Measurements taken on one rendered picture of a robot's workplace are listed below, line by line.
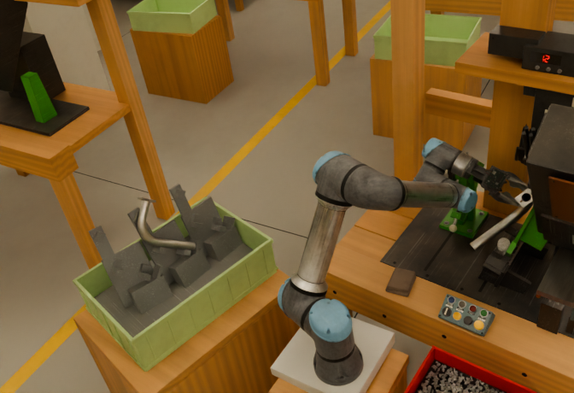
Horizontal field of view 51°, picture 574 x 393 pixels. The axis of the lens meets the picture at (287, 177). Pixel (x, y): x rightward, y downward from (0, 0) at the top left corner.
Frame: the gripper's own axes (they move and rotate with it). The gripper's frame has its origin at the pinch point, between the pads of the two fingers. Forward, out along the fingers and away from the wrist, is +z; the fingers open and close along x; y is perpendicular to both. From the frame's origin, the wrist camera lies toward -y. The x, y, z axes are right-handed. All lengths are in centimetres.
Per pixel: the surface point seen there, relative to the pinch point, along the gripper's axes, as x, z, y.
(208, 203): -58, -99, -5
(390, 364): -65, -9, 10
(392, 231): -32, -37, -28
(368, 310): -59, -27, -10
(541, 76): 32.7, -14.0, 12.4
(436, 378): -60, 4, 15
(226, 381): -109, -57, -4
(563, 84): 33.0, -7.4, 13.3
